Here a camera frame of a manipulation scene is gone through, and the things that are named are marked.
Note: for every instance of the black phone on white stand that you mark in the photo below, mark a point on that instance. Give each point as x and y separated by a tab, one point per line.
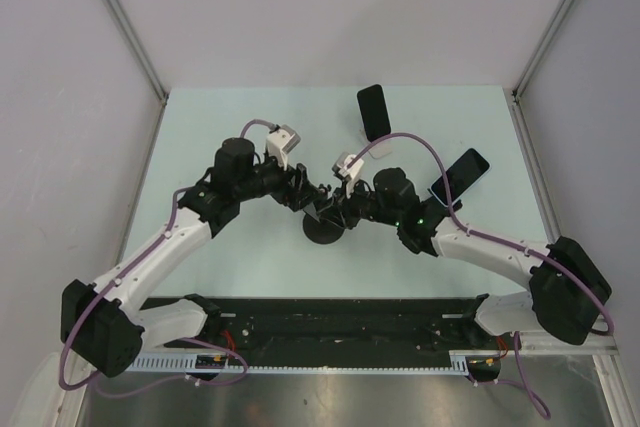
374	113

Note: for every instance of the white phone stand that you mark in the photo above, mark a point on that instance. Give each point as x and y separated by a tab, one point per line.
380	150

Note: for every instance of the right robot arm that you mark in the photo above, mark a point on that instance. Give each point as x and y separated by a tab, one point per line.
563	290

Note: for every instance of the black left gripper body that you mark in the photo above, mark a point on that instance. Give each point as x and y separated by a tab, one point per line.
285	192

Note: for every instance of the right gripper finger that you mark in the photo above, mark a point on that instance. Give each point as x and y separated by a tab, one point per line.
330	211
325	190

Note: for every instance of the aluminium frame post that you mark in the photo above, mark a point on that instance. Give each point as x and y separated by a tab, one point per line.
136	47
559	17

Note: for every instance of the black flat phone stand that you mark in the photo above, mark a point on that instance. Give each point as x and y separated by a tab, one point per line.
452	204

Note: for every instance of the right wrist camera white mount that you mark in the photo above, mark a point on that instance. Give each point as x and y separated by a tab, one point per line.
347	169

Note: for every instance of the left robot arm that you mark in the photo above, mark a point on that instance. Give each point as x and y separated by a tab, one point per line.
105	322

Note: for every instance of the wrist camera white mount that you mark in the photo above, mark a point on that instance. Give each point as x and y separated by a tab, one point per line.
280	142
347	169

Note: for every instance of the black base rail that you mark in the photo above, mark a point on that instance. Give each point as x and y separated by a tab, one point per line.
349	332

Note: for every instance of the black round-base phone stand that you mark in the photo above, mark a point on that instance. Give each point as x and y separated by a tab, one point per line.
321	232

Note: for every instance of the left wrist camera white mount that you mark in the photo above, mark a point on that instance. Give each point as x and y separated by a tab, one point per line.
280	142

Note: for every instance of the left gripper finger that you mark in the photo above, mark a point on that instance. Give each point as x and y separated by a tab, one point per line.
300	201
301	176

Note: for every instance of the right aluminium frame post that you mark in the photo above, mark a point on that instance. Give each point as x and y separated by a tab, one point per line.
559	17

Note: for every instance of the blue-edged phone on black stand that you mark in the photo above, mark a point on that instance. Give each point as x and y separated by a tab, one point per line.
465	172

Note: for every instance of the left aluminium frame post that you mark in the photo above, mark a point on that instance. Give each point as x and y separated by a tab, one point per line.
136	47

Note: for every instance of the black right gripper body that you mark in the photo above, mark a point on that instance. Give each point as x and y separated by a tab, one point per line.
360	205

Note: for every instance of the white slotted cable duct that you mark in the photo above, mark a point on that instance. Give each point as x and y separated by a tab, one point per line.
185	363

